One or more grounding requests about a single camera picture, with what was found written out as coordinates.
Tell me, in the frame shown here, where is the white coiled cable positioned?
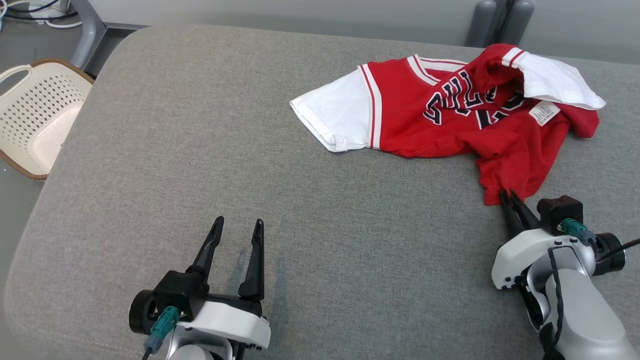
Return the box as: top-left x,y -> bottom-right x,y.
0,0 -> 83,29

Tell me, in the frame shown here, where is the white power strip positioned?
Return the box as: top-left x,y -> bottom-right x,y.
27,0 -> 71,20

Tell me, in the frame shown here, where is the cream perforated laundry basket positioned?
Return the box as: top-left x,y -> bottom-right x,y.
0,57 -> 95,181

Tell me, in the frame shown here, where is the teal camera connector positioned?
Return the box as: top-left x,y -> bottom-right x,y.
560,218 -> 599,247
144,306 -> 181,353

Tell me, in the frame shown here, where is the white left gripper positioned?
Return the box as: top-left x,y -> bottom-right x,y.
175,216 -> 272,360

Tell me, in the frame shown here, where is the teal left camera connector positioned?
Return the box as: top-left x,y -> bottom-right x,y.
144,306 -> 181,353

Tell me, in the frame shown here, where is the grey rounded post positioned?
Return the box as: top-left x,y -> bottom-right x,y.
500,0 -> 535,47
465,0 -> 499,48

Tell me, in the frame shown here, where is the red jersey with white sleeves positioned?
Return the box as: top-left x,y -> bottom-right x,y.
290,43 -> 607,207

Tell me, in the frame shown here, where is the teal right camera connector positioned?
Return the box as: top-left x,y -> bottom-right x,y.
560,218 -> 599,247

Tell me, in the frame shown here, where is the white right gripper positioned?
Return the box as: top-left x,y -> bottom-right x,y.
491,189 -> 596,292

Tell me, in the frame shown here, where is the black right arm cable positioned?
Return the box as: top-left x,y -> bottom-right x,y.
546,247 -> 567,360

